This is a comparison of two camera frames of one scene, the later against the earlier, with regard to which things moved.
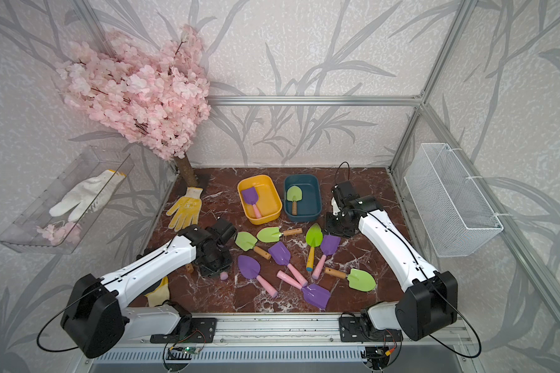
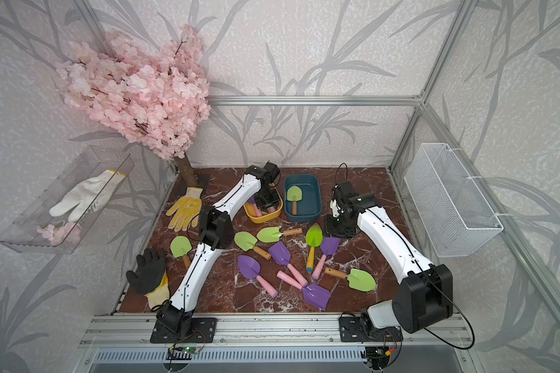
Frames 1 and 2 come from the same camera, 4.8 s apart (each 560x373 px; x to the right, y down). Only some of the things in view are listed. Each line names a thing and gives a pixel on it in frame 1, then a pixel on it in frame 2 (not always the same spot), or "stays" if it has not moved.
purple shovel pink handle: x=250 y=196 stays
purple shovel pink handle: x=250 y=269 stays
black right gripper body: x=334 y=225 stays
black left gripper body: x=218 y=261 → x=267 y=199
